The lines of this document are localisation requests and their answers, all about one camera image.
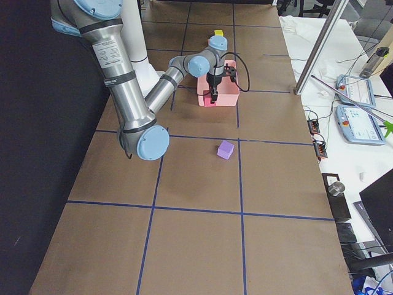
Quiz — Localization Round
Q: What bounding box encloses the black monitor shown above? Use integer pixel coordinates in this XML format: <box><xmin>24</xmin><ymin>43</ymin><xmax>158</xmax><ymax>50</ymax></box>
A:
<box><xmin>360</xmin><ymin>171</ymin><xmax>392</xmax><ymax>252</ymax></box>

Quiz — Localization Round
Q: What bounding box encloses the aluminium frame post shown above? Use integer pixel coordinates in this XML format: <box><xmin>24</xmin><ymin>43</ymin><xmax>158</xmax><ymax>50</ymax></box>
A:
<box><xmin>294</xmin><ymin>0</ymin><xmax>349</xmax><ymax>95</ymax></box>

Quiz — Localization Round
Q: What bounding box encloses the teach pendant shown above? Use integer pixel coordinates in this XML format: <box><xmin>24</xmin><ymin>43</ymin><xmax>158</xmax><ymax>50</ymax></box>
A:
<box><xmin>335</xmin><ymin>104</ymin><xmax>386</xmax><ymax>146</ymax></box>
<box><xmin>336</xmin><ymin>74</ymin><xmax>376</xmax><ymax>108</ymax></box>

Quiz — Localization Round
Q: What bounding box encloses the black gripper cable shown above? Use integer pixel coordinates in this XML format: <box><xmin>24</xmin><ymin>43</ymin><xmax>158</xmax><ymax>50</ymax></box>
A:
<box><xmin>221</xmin><ymin>52</ymin><xmax>251</xmax><ymax>93</ymax></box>

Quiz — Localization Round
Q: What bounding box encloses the lower teach pendant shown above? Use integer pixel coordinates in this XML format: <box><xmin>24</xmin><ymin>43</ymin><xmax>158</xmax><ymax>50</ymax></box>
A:
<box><xmin>335</xmin><ymin>104</ymin><xmax>386</xmax><ymax>146</ymax></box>

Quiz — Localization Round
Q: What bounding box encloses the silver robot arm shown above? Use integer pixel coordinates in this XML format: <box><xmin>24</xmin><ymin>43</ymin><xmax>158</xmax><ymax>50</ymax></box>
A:
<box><xmin>50</xmin><ymin>1</ymin><xmax>228</xmax><ymax>160</ymax></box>

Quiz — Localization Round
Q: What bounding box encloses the yellow foam block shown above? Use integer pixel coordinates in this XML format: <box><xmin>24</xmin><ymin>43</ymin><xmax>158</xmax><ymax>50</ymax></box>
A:
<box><xmin>214</xmin><ymin>29</ymin><xmax>224</xmax><ymax>36</ymax></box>

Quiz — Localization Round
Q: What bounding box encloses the clear water bottle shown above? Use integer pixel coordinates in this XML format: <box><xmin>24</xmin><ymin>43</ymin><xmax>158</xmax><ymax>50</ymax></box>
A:
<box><xmin>359</xmin><ymin>47</ymin><xmax>389</xmax><ymax>78</ymax></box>

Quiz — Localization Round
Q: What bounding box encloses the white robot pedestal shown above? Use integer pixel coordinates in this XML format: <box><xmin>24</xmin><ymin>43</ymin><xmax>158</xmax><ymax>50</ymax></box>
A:
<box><xmin>120</xmin><ymin>0</ymin><xmax>159</xmax><ymax>89</ymax></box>

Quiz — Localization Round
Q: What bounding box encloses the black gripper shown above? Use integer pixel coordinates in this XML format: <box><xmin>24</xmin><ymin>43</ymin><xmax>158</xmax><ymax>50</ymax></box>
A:
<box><xmin>206</xmin><ymin>73</ymin><xmax>222</xmax><ymax>103</ymax></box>

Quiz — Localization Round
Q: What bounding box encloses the black box with metal cup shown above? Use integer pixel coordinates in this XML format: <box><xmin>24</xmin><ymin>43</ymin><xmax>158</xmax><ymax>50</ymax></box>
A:
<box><xmin>322</xmin><ymin>173</ymin><xmax>351</xmax><ymax>223</ymax></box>

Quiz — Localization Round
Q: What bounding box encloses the pink plastic bin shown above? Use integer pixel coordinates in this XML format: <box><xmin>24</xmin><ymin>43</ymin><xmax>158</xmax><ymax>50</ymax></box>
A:
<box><xmin>197</xmin><ymin>60</ymin><xmax>240</xmax><ymax>106</ymax></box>

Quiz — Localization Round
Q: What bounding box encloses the upper teach pendant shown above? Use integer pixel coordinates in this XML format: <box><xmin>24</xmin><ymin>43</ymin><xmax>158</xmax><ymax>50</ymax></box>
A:
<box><xmin>336</xmin><ymin>74</ymin><xmax>376</xmax><ymax>108</ymax></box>

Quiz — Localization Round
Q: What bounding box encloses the purple foam block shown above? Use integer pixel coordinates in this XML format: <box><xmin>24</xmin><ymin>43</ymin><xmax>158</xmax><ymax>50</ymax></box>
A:
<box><xmin>217</xmin><ymin>140</ymin><xmax>235</xmax><ymax>160</ymax></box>

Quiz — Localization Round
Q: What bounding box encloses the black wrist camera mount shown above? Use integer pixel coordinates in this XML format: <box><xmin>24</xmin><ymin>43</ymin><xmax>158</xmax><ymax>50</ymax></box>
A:
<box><xmin>223</xmin><ymin>63</ymin><xmax>237</xmax><ymax>83</ymax></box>

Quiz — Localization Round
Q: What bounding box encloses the pink-red foam block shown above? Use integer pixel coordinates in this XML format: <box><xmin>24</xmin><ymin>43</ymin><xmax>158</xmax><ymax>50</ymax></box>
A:
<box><xmin>203</xmin><ymin>97</ymin><xmax>216</xmax><ymax>108</ymax></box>

